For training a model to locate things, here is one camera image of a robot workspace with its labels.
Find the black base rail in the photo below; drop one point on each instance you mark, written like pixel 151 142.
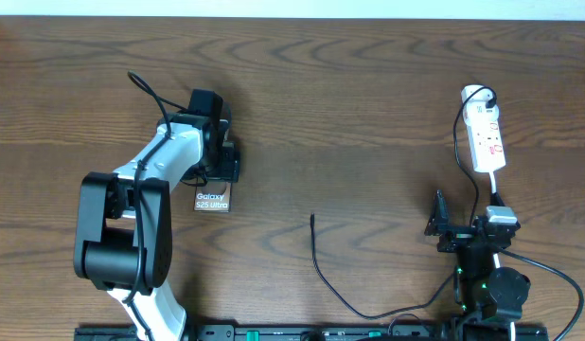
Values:
pixel 404 331

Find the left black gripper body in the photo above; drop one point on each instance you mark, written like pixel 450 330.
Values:
pixel 224 166

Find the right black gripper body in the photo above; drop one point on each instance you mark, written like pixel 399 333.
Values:
pixel 456 239

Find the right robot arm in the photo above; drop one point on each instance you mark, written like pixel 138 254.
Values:
pixel 491 295

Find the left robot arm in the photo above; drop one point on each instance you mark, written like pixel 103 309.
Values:
pixel 123 242

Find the white power strip socket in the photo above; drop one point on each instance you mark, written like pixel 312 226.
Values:
pixel 481 114

